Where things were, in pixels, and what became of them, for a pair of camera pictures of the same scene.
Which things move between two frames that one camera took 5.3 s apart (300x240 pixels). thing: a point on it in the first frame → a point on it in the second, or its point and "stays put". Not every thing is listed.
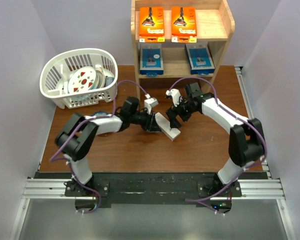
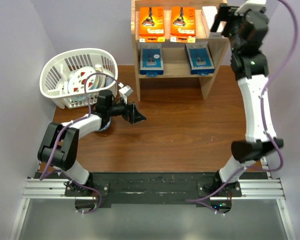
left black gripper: (149, 125) → (132, 115)
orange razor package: (184, 28) stays put
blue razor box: (151, 61) stays put
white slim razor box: (164, 125) → (210, 12)
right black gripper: (172, 115) → (226, 13)
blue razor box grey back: (200, 59) stays put
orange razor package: (151, 24) stays put
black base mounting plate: (150, 190) stays put
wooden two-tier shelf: (187, 39) stays put
